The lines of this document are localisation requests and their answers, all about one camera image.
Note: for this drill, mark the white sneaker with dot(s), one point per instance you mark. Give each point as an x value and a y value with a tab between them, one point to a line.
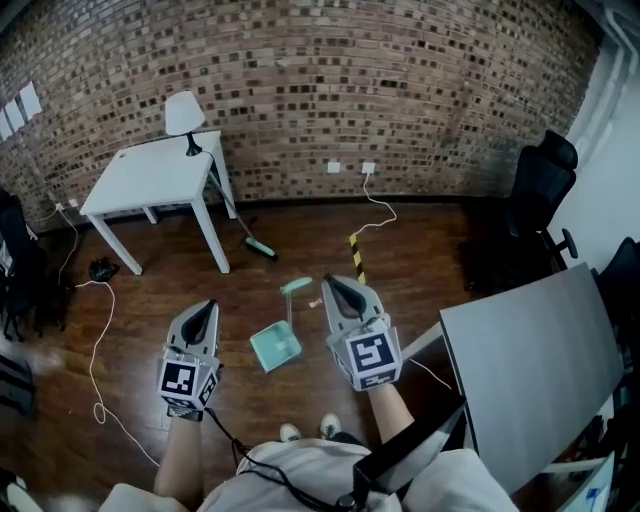
290	433
330	426

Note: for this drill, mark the person's right forearm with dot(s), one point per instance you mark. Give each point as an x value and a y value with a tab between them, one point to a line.
390	415

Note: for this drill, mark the green broom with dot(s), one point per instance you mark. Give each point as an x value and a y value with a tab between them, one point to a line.
262	248

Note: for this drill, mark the white wall socket with plug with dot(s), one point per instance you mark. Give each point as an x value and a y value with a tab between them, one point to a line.
368	168

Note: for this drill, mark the black mesh office chair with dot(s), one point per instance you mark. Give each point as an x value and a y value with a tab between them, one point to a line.
625	285

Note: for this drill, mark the crumpled black bag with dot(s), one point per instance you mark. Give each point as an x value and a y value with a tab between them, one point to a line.
103	269

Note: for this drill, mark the yellow black hazard tape strip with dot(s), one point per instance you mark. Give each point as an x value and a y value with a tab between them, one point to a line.
357	257

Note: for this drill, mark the person's left forearm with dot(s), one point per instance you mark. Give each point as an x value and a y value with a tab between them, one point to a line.
180	460

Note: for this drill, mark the empty white wall socket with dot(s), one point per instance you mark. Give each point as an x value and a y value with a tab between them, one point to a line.
334	167

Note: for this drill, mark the white board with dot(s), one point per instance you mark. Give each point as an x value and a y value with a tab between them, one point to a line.
595	480

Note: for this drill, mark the white table lamp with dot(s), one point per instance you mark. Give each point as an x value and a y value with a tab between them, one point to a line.
182	112

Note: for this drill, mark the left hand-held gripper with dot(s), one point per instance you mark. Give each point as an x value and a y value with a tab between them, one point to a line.
177	380

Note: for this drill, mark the small blue item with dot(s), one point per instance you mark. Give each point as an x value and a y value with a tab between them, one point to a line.
593	492

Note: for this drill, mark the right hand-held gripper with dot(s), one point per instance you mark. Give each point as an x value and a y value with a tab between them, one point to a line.
370	357

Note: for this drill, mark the black high-back office chair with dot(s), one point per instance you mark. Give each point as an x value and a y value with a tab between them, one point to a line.
542	180

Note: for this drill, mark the black armless office chair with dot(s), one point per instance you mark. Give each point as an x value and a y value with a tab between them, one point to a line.
20	260

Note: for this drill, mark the grey desk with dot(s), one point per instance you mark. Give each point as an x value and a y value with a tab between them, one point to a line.
525	360

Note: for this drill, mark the white square table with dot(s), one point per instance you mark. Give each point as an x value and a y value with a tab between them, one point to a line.
150	175

